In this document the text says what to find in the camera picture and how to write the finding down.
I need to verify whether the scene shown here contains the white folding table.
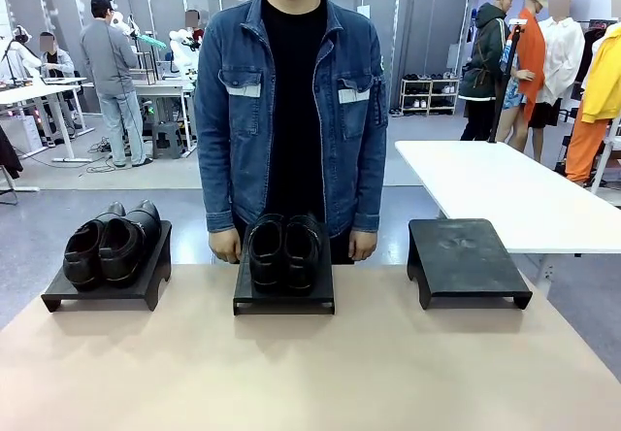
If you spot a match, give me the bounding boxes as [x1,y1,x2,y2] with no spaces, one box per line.
[394,139,621,257]

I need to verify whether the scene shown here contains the background person behind robot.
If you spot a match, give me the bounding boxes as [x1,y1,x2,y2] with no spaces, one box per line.
[184,8,210,44]

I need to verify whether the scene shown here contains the black leather loafer shoe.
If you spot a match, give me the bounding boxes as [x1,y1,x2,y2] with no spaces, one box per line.
[247,213,288,295]
[282,214,323,297]

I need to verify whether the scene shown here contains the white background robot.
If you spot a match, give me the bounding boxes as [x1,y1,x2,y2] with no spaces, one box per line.
[0,24,45,87]
[167,27,201,81]

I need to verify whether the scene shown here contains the yellow hoodie orange trousers outfit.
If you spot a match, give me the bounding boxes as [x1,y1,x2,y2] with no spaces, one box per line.
[564,21,621,187]

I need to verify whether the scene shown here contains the wooden shoe rack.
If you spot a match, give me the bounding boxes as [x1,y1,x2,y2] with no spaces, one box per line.
[399,75,460,117]

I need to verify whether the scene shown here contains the person's right forearm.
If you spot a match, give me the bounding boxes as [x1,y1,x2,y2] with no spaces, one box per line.
[198,144,238,234]

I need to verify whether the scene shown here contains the black shoe stand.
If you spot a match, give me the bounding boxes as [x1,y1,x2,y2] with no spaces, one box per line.
[407,217,534,312]
[232,222,337,316]
[40,219,174,314]

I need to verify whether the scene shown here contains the grey plastic stool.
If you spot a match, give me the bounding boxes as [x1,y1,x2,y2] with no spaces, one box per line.
[151,120,184,161]

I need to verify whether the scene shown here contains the black tripod pole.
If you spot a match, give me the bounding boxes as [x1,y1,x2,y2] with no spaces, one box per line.
[486,18,529,145]

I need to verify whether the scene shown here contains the mannequin in dark hooded jacket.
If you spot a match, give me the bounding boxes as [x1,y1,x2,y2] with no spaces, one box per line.
[457,0,516,142]

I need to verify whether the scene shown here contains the person's left hand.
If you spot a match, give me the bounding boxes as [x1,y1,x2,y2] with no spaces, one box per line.
[347,230,379,263]

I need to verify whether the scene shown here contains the mannequin with orange garment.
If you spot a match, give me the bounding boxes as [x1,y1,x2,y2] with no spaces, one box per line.
[494,0,549,163]

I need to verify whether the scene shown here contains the white background desk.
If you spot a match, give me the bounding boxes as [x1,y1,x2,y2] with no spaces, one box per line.
[0,83,94,163]

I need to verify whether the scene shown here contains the black hanging garment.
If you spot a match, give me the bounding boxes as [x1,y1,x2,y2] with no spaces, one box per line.
[0,123,24,181]

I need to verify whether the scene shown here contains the person's right hand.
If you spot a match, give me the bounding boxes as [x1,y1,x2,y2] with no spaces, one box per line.
[209,230,241,264]

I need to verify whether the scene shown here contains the man in grey jacket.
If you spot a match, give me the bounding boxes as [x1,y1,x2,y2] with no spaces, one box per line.
[79,0,154,169]

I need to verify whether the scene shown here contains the person's left forearm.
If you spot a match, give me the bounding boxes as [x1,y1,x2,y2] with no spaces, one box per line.
[349,144,388,234]

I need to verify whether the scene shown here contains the person in denim jacket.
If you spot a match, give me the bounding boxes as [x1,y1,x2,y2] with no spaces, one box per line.
[193,0,389,265]

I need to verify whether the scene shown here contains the seated person in background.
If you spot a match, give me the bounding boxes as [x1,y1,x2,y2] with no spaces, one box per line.
[37,31,78,85]

